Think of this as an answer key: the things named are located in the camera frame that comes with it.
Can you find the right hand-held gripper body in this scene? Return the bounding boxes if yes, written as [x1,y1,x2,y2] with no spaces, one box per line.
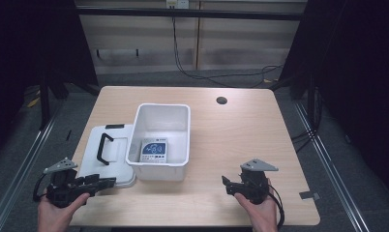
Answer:
[239,158,280,206]

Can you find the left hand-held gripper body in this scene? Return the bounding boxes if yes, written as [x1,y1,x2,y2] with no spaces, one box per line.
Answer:
[43,157,98,209]

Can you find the white lid with black handle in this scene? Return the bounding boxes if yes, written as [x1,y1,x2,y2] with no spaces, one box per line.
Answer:
[76,123,137,189]

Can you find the white plastic storage box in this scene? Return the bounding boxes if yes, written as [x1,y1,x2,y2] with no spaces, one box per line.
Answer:
[125,102,192,182]

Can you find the person's left hand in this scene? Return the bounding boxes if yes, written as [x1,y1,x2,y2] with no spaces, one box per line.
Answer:
[37,191,91,232]

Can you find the person's right hand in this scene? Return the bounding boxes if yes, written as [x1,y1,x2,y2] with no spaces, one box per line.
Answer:
[233,178,279,232]

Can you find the grey tape piece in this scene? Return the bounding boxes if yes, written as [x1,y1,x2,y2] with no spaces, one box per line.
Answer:
[299,190,321,201]

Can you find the white and blue small packet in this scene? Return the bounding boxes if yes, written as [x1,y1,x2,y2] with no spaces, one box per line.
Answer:
[138,137,168,163]

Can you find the black stand leg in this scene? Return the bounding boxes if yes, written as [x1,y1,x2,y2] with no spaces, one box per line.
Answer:
[37,72,52,131]

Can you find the yellow floor tape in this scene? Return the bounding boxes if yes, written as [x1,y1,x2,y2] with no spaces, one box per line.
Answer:
[26,96,42,109]

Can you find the black curtain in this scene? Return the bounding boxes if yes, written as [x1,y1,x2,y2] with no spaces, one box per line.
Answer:
[273,0,389,202]
[0,0,100,159]

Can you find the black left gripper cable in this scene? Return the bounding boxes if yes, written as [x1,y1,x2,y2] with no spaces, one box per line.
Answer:
[32,173,55,203]

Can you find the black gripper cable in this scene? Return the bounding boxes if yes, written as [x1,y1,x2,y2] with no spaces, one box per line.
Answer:
[32,173,55,203]
[265,183,286,230]

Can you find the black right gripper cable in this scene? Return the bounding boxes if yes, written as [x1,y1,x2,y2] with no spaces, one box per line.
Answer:
[265,183,286,230]

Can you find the metal floor rail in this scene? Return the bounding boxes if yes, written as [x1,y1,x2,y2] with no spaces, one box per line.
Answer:
[293,101,372,232]
[0,102,65,232]

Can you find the black floor cables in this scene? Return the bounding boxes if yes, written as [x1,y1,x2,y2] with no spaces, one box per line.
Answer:
[290,86,323,155]

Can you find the long black wall cable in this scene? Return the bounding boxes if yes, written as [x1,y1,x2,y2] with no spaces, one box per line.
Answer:
[171,15,284,89]

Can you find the black horizontal frame bar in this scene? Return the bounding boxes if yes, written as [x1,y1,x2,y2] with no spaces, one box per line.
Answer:
[74,7,309,22]

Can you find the white wall socket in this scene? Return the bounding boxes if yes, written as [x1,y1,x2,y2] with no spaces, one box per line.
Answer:
[165,0,190,10]

